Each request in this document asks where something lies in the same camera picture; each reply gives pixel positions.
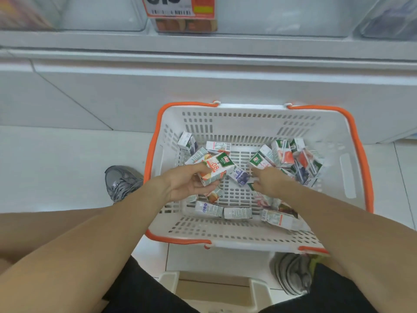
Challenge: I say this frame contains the grey left sneaker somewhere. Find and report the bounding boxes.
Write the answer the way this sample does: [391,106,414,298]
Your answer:
[104,165,144,203]

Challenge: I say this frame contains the person's left forearm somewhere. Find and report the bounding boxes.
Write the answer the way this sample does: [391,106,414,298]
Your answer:
[0,174,172,313]

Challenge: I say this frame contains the white plastic shopping basket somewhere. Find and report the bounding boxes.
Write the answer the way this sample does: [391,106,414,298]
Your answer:
[143,101,375,256]

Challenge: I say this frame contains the clear plastic shelf bin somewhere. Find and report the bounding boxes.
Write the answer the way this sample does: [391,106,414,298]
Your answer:
[358,0,417,42]
[215,0,382,38]
[0,0,149,32]

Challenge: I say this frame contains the white step stool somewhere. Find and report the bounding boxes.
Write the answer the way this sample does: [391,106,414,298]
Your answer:
[158,270,274,313]

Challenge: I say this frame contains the white shelf unit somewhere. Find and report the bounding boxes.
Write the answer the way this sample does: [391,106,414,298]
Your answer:
[0,27,417,144]

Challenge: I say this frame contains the person's left hand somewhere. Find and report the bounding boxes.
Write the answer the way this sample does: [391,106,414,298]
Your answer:
[164,162,223,203]

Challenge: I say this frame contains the grey right sneaker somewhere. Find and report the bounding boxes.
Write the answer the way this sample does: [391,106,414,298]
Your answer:
[270,252,314,296]

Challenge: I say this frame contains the person's left leg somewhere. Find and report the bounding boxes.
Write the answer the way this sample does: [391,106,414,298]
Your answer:
[0,206,112,275]

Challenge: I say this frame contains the orange basket handle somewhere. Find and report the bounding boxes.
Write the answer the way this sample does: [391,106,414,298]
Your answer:
[143,101,220,249]
[287,104,375,256]

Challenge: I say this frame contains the person's right forearm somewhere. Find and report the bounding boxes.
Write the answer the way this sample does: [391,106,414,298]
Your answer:
[280,179,417,313]

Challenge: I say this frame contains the person's right hand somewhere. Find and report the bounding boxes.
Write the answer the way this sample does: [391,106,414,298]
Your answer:
[251,166,296,200]

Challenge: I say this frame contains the grey sneaker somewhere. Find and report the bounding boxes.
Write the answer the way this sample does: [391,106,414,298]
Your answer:
[104,165,144,203]
[270,252,314,296]

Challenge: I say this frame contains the yellow-green sock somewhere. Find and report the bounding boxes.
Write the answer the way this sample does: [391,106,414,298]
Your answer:
[309,254,330,275]

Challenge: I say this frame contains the small peach juice carton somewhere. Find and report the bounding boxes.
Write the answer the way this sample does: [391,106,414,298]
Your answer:
[196,152,236,187]

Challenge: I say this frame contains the black shorts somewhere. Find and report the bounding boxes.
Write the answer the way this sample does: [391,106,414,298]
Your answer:
[102,256,379,313]

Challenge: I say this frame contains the orange and white price tag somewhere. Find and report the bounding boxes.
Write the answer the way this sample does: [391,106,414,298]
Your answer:
[141,0,218,20]

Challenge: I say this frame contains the pile of juice cartons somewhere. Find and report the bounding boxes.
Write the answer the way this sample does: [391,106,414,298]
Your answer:
[177,132,325,232]

